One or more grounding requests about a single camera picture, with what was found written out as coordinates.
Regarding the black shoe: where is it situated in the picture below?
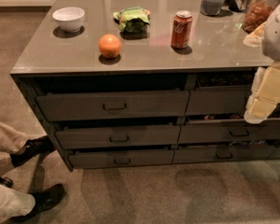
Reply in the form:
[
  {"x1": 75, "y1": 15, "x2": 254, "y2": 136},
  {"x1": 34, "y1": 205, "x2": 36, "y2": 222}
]
[
  {"x1": 10, "y1": 136, "x2": 55, "y2": 167},
  {"x1": 12, "y1": 184, "x2": 65, "y2": 223}
]

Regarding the white ceramic bowl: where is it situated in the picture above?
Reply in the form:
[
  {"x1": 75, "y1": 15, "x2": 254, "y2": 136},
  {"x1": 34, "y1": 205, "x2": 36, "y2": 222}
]
[{"x1": 52, "y1": 7, "x2": 85, "y2": 33}]

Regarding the green chip bag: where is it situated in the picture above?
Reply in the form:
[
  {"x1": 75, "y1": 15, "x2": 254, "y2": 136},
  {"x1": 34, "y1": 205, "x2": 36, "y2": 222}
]
[{"x1": 113, "y1": 7, "x2": 150, "y2": 34}]

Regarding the grey drawer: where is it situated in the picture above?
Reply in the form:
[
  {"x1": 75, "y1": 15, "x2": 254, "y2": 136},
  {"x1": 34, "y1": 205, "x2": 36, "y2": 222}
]
[
  {"x1": 186, "y1": 72, "x2": 280, "y2": 116},
  {"x1": 178, "y1": 116, "x2": 280, "y2": 144},
  {"x1": 69, "y1": 148, "x2": 175, "y2": 169},
  {"x1": 173, "y1": 140, "x2": 280, "y2": 164},
  {"x1": 35, "y1": 90, "x2": 189, "y2": 121},
  {"x1": 55, "y1": 125, "x2": 180, "y2": 149}
]

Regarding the upper black shoe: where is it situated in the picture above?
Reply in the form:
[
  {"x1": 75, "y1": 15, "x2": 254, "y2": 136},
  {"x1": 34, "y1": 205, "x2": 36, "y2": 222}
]
[{"x1": 10, "y1": 136, "x2": 55, "y2": 167}]

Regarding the lower beige trouser leg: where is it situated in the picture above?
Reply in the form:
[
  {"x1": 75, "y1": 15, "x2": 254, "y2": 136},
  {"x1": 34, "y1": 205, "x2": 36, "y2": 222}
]
[{"x1": 0, "y1": 184, "x2": 35, "y2": 217}]

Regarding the lower black shoe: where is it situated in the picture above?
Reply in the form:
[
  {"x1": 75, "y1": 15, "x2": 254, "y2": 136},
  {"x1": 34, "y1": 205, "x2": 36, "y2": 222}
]
[{"x1": 12, "y1": 184, "x2": 65, "y2": 223}]

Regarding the orange fruit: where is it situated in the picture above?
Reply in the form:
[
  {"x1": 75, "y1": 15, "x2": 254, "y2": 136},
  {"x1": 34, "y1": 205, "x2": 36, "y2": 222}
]
[{"x1": 99, "y1": 35, "x2": 121, "y2": 59}]

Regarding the grey counter cabinet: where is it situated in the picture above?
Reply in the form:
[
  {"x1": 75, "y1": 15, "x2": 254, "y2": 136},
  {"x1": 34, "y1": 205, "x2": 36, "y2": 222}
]
[{"x1": 11, "y1": 0, "x2": 280, "y2": 170}]

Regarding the black chair caster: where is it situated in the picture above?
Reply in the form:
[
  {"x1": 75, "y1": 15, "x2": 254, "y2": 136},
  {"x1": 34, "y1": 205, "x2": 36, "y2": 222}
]
[{"x1": 0, "y1": 177, "x2": 13, "y2": 188}]

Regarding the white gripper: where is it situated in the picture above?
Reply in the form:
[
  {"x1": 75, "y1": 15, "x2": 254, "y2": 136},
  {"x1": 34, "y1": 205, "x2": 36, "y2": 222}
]
[{"x1": 244, "y1": 61, "x2": 280, "y2": 124}]

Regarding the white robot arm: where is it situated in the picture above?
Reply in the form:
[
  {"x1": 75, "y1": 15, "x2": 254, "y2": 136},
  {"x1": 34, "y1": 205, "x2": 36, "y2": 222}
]
[{"x1": 244, "y1": 4, "x2": 280, "y2": 124}]

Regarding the glass jar of snacks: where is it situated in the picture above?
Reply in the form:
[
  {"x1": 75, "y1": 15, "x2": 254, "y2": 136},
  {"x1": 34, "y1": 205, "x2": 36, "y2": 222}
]
[{"x1": 242, "y1": 0, "x2": 280, "y2": 33}]

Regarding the red soda can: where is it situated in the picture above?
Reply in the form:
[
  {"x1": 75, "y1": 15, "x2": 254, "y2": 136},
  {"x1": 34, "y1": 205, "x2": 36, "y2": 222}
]
[{"x1": 171, "y1": 10, "x2": 193, "y2": 49}]

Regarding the beige trouser leg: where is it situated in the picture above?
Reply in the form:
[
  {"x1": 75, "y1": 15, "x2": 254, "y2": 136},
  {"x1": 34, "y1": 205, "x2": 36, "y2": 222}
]
[
  {"x1": 0, "y1": 121, "x2": 28, "y2": 154},
  {"x1": 0, "y1": 184, "x2": 35, "y2": 217}
]

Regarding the upper beige trouser leg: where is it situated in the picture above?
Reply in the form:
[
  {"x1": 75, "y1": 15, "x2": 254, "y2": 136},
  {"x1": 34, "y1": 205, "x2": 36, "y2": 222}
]
[{"x1": 0, "y1": 121, "x2": 28, "y2": 154}]

